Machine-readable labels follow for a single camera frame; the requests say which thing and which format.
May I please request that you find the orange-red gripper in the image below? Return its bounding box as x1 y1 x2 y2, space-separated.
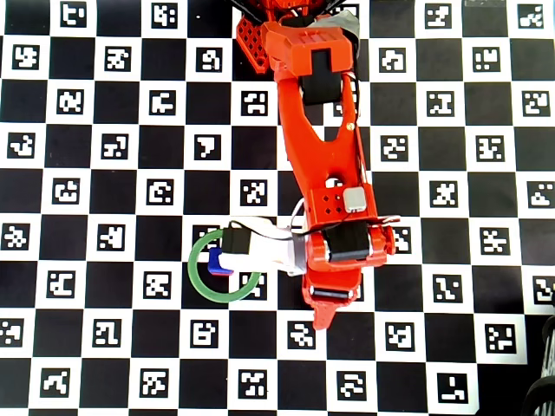
301 220 402 332

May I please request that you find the blue cube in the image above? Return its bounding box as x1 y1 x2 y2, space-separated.
207 247 235 277

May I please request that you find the orange-red robot base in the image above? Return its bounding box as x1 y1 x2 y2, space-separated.
229 0 361 75

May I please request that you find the small grey square module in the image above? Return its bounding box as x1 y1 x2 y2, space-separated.
342 187 369 213

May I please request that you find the black white marker mat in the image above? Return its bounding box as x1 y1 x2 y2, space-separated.
0 0 555 416

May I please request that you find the grey tape wrap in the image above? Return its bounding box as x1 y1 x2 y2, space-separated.
318 12 363 47

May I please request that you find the green ring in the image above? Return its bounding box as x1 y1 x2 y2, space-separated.
186 228 264 303

